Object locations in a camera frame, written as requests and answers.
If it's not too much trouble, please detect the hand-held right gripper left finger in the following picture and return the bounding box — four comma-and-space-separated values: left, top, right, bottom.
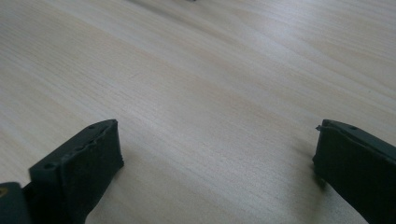
21, 119, 125, 224

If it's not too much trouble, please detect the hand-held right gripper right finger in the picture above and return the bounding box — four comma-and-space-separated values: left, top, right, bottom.
312, 119, 396, 224

